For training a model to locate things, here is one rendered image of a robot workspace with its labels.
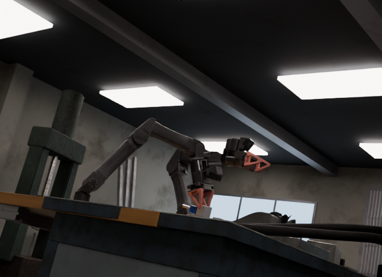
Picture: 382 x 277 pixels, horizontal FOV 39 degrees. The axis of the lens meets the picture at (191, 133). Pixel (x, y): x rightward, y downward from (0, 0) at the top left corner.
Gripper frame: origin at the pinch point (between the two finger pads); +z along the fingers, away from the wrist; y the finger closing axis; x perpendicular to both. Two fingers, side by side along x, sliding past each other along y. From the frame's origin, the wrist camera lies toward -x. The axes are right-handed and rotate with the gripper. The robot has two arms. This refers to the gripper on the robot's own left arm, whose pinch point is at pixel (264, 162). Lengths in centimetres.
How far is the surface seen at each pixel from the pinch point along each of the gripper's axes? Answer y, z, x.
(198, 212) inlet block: -23.1, -10.2, 28.7
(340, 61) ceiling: 280, -125, -189
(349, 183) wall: 680, -281, -156
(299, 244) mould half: -27, 39, 34
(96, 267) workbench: -88, 13, 57
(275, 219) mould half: -23.2, 25.7, 27.0
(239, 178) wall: 680, -515, -146
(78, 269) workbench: -88, 7, 59
